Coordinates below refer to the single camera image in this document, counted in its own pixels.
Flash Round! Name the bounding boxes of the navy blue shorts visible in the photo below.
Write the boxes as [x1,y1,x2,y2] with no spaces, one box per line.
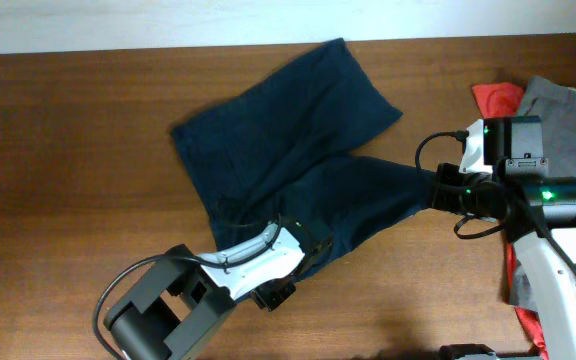
[171,39,433,270]

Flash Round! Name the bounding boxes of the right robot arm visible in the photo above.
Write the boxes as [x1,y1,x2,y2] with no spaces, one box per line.
[430,116,576,359]

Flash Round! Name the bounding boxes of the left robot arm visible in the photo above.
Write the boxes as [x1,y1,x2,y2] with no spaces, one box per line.
[92,216,333,360]

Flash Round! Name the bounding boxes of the red cloth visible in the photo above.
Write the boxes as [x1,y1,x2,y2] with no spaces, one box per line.
[471,82,549,360]

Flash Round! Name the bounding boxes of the grey garment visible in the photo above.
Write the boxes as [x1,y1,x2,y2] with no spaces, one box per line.
[507,74,576,314]

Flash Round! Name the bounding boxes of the right black cable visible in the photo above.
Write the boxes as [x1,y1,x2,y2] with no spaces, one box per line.
[414,130,576,301]

